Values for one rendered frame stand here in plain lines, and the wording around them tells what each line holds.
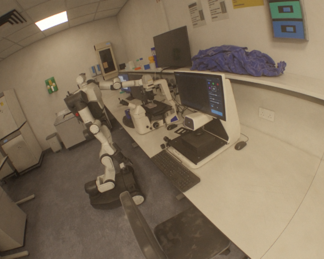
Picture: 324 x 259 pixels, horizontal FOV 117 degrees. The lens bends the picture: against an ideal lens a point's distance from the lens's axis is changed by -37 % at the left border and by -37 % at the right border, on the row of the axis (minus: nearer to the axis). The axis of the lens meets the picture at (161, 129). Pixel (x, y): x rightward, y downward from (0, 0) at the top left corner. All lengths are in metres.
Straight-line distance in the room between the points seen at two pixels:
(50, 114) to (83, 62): 1.51
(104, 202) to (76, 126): 2.15
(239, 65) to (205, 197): 0.87
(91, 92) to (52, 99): 2.84
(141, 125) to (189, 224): 0.99
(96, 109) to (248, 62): 1.23
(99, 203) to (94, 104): 1.13
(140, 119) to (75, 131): 2.36
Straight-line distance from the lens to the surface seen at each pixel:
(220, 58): 1.22
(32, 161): 4.04
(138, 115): 1.52
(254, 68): 1.10
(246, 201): 0.92
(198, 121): 1.01
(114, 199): 1.90
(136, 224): 0.65
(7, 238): 2.57
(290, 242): 0.88
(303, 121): 1.26
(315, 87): 1.03
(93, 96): 1.39
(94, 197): 2.03
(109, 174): 1.84
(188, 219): 1.17
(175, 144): 1.16
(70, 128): 3.67
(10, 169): 4.43
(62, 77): 4.09
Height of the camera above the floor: 1.51
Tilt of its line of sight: 28 degrees down
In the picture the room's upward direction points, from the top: 14 degrees counter-clockwise
